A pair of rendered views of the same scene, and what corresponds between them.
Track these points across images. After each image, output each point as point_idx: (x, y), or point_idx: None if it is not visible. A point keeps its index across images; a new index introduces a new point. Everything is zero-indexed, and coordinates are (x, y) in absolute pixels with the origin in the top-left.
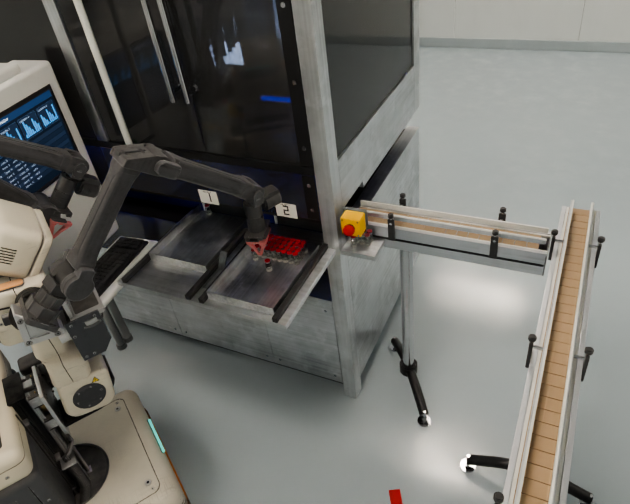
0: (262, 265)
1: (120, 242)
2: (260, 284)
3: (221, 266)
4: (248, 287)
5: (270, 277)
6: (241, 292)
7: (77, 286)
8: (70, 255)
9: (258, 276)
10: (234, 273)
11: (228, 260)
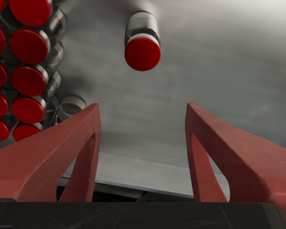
0: (111, 69)
1: None
2: (248, 44)
3: (145, 199)
4: (259, 89)
5: (200, 7)
6: (285, 107)
7: None
8: None
9: (189, 67)
10: (168, 154)
11: (97, 184)
